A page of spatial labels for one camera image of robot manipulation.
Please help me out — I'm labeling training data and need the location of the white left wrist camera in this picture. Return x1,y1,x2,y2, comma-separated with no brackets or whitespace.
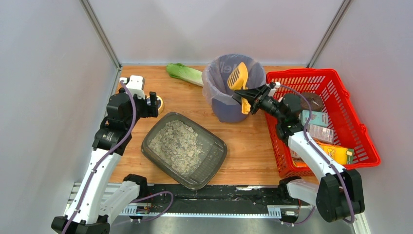
119,75,146,99

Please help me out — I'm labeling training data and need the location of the teal small box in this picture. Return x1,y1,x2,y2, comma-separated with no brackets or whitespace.
299,110,329,128

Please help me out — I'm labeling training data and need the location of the brown round disc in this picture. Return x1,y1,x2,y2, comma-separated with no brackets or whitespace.
300,92,324,112

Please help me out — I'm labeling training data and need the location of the green napa cabbage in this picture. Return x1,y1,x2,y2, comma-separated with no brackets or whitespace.
166,63,204,87

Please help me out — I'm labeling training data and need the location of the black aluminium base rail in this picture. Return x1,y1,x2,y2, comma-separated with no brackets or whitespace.
66,182,364,223

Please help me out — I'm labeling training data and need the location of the red plastic basket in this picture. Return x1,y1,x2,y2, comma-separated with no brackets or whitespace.
265,68,381,178

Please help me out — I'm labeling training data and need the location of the yellow litter scoop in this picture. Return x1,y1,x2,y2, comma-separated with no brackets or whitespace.
227,62,251,115

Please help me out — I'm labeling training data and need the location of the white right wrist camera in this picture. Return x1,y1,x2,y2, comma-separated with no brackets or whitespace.
268,82,281,97

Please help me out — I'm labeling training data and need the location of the grey pink packet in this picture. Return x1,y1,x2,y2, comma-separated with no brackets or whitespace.
308,124,334,144

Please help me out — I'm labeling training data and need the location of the blue trash bin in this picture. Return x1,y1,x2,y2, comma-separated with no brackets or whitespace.
211,95,249,123

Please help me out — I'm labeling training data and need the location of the yellow orange sponge pack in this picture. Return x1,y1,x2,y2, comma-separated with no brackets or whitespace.
290,139,355,168

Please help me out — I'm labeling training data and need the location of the translucent bin liner bag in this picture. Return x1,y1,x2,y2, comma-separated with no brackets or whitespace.
202,54,265,106

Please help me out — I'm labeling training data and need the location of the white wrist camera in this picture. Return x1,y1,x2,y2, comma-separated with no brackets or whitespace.
268,82,281,97
119,75,146,99

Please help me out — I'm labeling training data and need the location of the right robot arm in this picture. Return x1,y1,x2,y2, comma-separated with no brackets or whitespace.
232,82,365,224

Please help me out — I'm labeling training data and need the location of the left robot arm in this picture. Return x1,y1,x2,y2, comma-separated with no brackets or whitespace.
51,89,159,234

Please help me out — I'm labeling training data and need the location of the yellow round sponge tin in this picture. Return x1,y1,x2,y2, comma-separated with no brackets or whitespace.
157,96,165,115

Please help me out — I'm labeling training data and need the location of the grey transparent litter box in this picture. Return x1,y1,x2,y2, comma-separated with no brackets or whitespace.
141,112,227,190

